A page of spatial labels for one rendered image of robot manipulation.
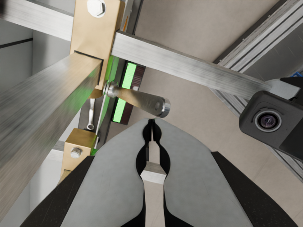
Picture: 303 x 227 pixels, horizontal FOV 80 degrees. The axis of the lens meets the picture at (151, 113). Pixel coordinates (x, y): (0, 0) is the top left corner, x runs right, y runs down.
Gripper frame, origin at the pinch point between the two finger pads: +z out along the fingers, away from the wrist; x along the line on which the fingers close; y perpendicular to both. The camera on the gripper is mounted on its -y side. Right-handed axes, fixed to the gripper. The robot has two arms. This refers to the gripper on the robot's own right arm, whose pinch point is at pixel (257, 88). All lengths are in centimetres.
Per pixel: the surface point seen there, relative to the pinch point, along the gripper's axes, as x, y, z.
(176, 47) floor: -7, 0, 83
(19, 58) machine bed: -14, -47, 15
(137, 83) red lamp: -10.0, -19.1, 12.3
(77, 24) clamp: 1.1, -28.7, -4.6
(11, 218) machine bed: -69, -47, 9
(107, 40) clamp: 0.5, -25.0, -4.6
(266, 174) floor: -81, 115, 83
